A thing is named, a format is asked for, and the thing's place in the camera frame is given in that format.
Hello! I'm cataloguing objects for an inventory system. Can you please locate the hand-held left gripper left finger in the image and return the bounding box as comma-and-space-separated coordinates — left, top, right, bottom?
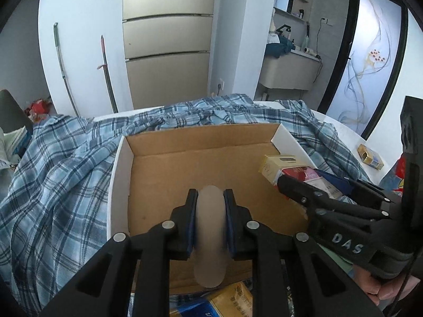
40, 188, 199, 317

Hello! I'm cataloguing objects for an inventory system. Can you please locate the red and cream packet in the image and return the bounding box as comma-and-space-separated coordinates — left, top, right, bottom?
259, 154, 345, 203

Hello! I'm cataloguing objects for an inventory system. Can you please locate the blue plaid cloth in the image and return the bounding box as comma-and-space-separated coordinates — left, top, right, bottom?
0, 93, 377, 311

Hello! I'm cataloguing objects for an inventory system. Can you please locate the beige refrigerator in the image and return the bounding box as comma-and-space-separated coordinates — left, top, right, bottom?
122, 0, 218, 109

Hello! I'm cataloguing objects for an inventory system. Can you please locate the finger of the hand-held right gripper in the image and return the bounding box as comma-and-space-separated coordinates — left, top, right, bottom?
277, 174, 394, 228
314, 169, 400, 205

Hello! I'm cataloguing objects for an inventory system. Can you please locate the grey chair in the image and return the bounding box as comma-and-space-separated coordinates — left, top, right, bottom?
0, 89, 34, 133

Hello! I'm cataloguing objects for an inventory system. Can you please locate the cardboard box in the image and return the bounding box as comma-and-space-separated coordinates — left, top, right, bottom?
106, 123, 319, 296

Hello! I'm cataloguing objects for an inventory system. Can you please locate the teal towel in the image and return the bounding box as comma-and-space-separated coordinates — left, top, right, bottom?
266, 36, 295, 59

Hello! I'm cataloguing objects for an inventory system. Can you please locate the black-framed glass door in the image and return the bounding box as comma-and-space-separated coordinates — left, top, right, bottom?
317, 0, 409, 140

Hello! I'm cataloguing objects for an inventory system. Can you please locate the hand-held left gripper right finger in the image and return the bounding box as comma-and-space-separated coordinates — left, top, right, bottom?
223, 188, 385, 317

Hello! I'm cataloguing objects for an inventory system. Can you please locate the yellow packet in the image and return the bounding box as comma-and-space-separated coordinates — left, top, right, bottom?
206, 281, 261, 317

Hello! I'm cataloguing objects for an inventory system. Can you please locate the blue packet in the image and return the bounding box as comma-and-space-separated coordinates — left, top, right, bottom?
169, 291, 219, 317

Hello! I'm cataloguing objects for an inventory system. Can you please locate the round beige pad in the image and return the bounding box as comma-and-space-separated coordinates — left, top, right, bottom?
192, 184, 228, 288

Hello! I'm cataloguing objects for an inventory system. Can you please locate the person's right hand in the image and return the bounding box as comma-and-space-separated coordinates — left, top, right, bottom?
355, 266, 423, 308

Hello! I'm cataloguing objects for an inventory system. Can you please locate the colourful printed bag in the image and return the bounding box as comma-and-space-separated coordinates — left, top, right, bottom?
379, 155, 408, 194

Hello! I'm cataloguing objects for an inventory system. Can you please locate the white plastic bag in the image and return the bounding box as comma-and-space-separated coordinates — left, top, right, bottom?
0, 125, 30, 173

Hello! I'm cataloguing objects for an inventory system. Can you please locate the grey pole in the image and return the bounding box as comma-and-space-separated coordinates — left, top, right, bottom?
53, 22, 80, 117

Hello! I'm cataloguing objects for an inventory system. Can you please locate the red bag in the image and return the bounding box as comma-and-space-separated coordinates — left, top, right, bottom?
25, 98, 52, 121

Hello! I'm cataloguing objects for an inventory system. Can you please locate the beige vanity cabinet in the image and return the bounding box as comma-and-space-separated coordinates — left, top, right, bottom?
259, 51, 323, 92

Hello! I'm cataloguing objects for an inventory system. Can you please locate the small yellow and blue box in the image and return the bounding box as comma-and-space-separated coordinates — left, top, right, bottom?
357, 144, 385, 170

